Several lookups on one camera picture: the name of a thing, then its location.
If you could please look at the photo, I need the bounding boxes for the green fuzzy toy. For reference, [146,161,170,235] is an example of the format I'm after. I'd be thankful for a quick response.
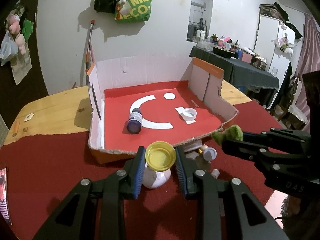
[212,125,244,146]

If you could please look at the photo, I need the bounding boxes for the pink round case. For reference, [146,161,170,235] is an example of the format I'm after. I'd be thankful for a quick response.
[142,166,171,189]

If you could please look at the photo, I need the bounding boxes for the yellow plastic lid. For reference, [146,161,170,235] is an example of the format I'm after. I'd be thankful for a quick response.
[145,141,176,172]

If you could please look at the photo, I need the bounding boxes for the clear bottle white cap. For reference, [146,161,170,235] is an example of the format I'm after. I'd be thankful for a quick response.
[210,169,220,179]

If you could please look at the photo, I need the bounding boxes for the blonde doll figurine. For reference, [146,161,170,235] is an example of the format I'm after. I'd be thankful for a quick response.
[199,145,217,162]

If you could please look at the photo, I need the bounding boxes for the red table cloth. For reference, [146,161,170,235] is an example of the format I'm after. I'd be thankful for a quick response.
[0,100,291,240]

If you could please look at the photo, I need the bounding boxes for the round grey jar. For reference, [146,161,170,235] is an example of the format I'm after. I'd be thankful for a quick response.
[183,140,203,152]

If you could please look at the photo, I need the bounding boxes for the grey square case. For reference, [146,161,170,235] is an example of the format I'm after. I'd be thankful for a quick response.
[185,151,212,173]

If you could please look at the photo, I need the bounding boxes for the dark cloth covered side table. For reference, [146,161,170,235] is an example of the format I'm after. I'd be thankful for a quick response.
[189,45,281,108]

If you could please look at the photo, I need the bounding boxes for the pink curtain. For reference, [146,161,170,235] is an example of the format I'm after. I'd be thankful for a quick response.
[296,14,319,132]

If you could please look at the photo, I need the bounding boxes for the white small cup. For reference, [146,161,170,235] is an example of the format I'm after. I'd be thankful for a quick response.
[181,108,197,122]

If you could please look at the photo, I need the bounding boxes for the white refrigerator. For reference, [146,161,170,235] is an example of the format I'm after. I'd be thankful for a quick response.
[254,15,295,83]

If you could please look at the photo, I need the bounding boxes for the wooden table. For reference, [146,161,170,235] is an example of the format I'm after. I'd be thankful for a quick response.
[3,79,253,146]

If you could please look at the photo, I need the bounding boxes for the dark blue bottle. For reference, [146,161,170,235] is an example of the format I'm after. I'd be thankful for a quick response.
[126,108,143,134]

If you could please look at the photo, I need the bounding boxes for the cardboard box with red bottom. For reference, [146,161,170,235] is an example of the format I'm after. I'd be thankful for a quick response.
[87,55,239,164]

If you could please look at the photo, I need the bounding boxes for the dark wooden door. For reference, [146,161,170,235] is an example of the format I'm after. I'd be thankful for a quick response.
[1,0,48,128]

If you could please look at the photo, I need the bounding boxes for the green tote bag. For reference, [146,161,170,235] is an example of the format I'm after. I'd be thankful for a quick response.
[114,0,152,23]

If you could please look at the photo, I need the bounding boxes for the pink plush toys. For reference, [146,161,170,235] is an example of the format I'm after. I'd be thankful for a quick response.
[8,14,26,55]

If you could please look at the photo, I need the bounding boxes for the wall mirror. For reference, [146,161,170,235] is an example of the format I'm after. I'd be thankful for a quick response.
[187,0,213,42]

